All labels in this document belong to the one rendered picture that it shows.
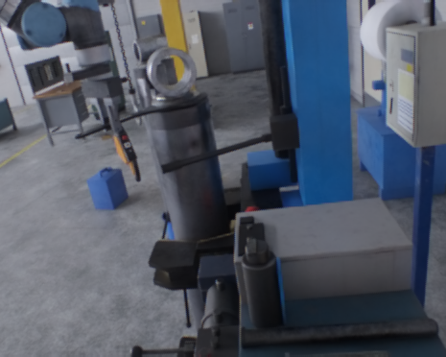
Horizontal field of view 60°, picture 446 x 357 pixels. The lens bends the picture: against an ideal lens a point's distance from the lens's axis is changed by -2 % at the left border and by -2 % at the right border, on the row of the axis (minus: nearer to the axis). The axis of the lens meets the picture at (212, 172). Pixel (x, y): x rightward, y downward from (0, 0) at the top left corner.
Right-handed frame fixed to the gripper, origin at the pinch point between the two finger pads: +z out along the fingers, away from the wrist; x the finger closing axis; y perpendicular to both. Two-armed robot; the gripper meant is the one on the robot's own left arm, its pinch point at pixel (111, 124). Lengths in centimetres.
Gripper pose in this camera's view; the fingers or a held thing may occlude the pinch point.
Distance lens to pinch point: 117.1
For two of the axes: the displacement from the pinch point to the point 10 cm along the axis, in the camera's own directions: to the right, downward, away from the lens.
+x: -7.5, -1.4, 6.5
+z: 1.6, 9.1, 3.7
